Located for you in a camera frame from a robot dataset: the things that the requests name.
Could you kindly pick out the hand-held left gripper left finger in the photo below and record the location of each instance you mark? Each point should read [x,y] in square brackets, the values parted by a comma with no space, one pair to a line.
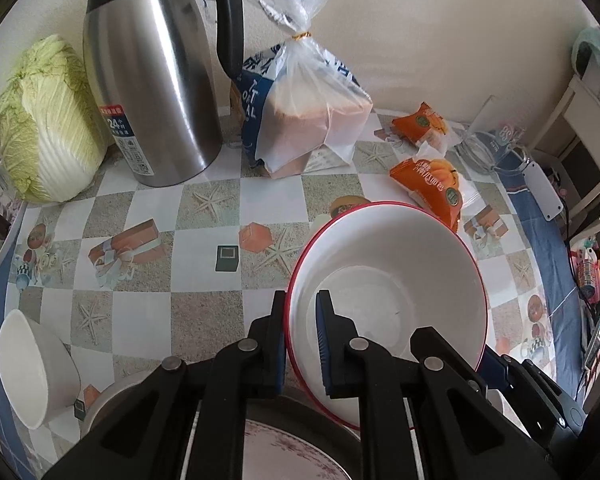
[278,350]

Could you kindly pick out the napa cabbage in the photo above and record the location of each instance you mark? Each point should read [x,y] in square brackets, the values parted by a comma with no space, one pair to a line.
[45,125]

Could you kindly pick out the white oval tray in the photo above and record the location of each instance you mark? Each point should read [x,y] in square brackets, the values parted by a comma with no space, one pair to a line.
[5,255]

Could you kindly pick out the clear glass pitcher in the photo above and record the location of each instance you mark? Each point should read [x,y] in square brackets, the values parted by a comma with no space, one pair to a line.
[485,152]

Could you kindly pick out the white square bowl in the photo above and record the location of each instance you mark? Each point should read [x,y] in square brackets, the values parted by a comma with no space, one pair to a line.
[30,360]

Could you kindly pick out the pale green plastic bag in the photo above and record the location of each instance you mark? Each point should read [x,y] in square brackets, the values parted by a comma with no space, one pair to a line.
[597,45]

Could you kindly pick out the round floral plate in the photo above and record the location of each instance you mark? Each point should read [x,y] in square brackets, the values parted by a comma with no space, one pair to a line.
[290,452]

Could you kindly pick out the white power strip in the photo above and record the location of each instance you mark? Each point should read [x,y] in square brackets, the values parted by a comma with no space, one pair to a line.
[542,192]

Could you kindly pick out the orange snack packet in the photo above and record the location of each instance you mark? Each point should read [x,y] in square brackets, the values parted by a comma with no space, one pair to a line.
[430,185]
[420,127]

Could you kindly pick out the pink toy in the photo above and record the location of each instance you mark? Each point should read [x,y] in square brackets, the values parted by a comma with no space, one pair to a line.
[587,267]

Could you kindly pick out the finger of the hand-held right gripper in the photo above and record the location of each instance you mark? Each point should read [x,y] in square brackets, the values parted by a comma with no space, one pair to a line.
[494,372]

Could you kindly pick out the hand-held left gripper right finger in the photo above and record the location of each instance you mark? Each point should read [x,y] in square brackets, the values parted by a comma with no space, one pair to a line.
[325,350]

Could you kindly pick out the white wooden furniture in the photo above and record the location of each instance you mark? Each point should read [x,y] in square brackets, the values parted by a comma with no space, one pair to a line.
[580,125]

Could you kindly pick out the large steel basin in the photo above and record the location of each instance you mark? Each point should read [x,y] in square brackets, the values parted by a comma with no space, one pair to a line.
[105,402]

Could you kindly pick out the blue cloth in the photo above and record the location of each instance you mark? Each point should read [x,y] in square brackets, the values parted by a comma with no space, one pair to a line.
[545,270]

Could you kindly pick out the bagged bread loaf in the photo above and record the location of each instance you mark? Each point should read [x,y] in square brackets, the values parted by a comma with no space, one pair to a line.
[305,110]

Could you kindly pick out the strawberry print bowl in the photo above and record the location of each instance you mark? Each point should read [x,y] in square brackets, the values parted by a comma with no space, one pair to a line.
[405,260]

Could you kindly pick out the steel thermos jug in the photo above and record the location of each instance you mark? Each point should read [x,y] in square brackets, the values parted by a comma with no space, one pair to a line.
[155,85]

